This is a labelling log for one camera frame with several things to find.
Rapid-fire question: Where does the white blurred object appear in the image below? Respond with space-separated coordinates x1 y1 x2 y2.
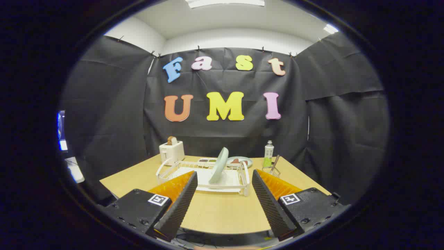
64 156 85 183

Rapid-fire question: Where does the large light green plate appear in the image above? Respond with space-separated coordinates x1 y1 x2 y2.
208 147 230 184

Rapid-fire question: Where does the black backdrop cloth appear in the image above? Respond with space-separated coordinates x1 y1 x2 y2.
60 32 391 205

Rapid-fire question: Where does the green tea bottle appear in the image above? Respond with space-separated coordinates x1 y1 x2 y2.
264 140 274 168

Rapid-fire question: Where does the white wire dish rack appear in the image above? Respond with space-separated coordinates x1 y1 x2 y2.
155 157 251 198

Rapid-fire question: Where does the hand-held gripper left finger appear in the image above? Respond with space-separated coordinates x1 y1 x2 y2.
102 170 198 242

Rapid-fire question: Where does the small light green plate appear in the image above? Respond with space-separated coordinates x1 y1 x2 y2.
226 156 253 168

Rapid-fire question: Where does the long ceiling light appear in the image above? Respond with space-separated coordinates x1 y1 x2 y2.
185 0 265 9

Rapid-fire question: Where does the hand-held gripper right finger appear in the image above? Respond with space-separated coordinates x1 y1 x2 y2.
251 169 351 242

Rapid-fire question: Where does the white toaster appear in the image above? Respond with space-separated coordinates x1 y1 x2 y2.
159 141 185 165

